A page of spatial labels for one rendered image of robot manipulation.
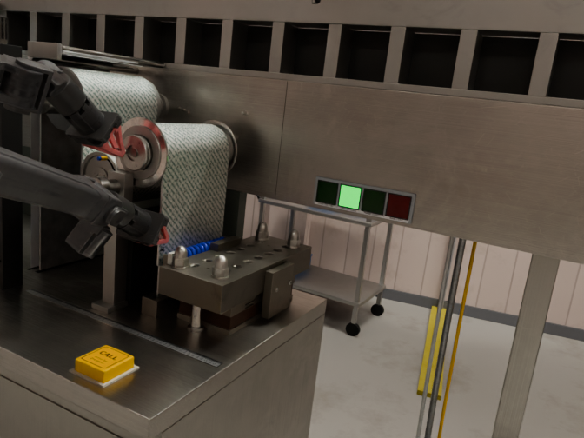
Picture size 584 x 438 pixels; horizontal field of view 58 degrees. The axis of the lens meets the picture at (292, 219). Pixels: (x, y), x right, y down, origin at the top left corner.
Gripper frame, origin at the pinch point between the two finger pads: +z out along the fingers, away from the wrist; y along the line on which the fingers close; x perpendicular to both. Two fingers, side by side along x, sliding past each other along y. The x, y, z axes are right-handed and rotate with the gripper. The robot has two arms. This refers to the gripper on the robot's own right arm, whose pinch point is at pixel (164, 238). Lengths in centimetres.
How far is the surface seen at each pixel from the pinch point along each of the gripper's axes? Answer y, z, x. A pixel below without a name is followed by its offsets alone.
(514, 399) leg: 74, 57, -6
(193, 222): 0.2, 7.0, 6.6
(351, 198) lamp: 30.4, 20.3, 24.8
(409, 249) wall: -15, 285, 89
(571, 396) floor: 102, 243, 17
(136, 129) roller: -6.9, -13.8, 18.3
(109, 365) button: 12.5, -16.0, -26.0
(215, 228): 0.3, 16.4, 8.8
